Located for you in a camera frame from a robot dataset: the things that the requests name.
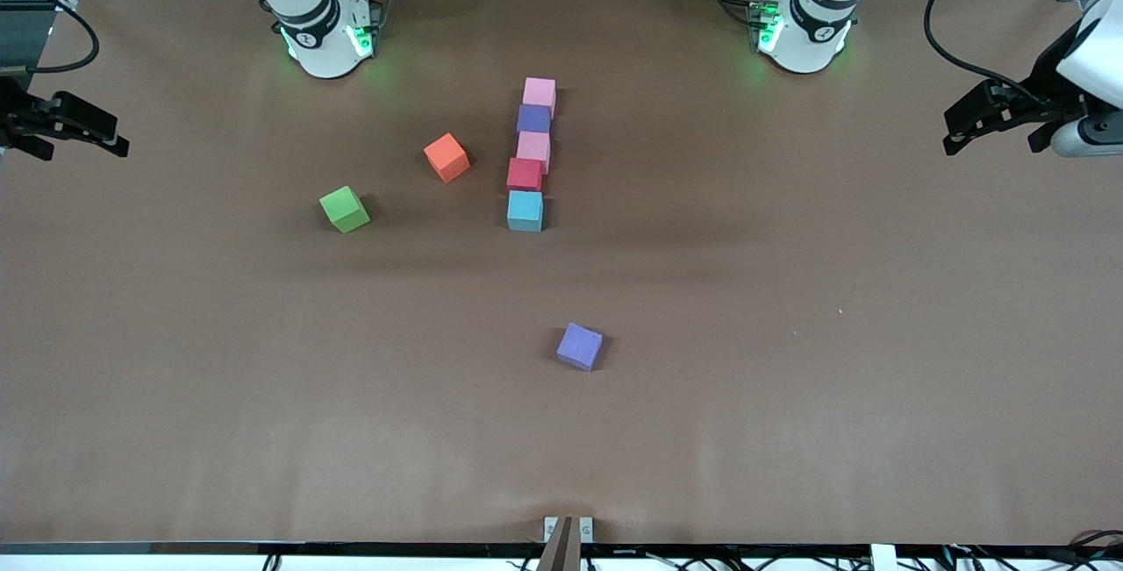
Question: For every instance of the metal clamp bracket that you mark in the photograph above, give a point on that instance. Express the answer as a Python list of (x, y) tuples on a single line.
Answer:
[(568, 540)]

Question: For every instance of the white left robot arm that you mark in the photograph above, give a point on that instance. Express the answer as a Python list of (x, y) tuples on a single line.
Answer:
[(807, 32)]

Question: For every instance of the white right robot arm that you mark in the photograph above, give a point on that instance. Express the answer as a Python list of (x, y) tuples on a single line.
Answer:
[(320, 32)]

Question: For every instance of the pink foam cube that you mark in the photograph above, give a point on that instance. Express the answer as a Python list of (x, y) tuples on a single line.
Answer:
[(540, 93), (533, 146)]

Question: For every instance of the green foam cube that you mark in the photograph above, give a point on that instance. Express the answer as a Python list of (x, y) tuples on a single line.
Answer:
[(343, 208)]

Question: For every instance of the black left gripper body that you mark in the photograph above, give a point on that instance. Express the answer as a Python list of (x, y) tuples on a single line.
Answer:
[(1049, 73)]

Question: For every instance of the black table edge rail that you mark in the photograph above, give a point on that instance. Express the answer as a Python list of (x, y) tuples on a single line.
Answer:
[(263, 546)]

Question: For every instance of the cyan foam cube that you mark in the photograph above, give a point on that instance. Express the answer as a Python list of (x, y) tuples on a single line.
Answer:
[(525, 210)]

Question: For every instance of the red foam cube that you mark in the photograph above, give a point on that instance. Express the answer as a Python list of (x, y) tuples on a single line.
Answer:
[(524, 173)]

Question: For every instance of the purple foam cube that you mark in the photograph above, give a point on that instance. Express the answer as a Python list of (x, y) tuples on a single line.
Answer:
[(532, 118), (579, 346)]

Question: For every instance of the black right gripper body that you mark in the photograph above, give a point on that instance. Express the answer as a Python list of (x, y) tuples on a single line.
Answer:
[(19, 114)]

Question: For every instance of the orange foam cube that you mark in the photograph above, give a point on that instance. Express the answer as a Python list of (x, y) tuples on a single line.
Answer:
[(446, 157)]

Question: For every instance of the brown paper table cover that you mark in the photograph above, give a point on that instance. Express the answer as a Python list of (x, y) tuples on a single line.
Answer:
[(263, 378)]

